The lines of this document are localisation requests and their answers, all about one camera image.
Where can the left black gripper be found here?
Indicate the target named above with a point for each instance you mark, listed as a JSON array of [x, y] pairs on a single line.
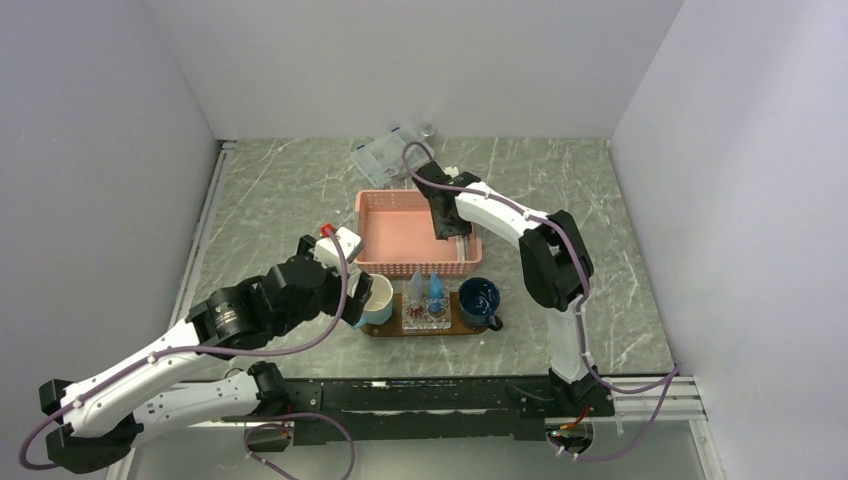
[[353, 305]]

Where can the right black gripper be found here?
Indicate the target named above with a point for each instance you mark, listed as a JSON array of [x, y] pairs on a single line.
[[444, 231]]

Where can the light blue mug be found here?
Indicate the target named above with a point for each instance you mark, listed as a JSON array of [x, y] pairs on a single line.
[[379, 307]]

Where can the pink plastic basket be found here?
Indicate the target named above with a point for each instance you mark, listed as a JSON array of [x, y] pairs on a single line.
[[398, 234]]

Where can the clear acrylic toothbrush holder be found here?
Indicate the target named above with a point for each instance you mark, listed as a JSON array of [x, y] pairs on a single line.
[[426, 322]]

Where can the white toothpaste tube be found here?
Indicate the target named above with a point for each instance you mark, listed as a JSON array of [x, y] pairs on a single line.
[[414, 295]]

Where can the blue toothpaste tube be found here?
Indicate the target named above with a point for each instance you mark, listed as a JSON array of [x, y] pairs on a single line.
[[435, 295]]

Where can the dark blue mug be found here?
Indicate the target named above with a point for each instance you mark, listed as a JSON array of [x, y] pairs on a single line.
[[479, 300]]

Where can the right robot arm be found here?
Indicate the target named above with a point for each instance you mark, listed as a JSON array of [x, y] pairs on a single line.
[[556, 266]]

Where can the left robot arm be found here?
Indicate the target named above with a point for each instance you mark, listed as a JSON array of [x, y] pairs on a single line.
[[214, 363]]

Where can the white toothbrush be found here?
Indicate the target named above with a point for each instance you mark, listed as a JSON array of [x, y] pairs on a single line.
[[463, 248]]

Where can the pink toothbrush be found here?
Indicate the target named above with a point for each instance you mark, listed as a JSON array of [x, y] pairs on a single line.
[[472, 248]]

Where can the oval wooden tray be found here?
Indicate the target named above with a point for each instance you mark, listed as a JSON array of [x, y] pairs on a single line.
[[393, 327]]

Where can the clear plastic box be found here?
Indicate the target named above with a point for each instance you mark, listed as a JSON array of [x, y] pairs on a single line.
[[380, 161]]

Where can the silver wrench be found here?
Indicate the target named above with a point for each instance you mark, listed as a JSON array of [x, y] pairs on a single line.
[[427, 131]]

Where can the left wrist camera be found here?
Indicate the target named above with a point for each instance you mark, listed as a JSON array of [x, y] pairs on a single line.
[[337, 246]]

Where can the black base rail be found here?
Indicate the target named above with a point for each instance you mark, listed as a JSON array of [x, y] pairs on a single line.
[[523, 407]]

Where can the aluminium side rail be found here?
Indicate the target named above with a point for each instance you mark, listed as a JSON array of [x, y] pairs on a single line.
[[202, 233]]

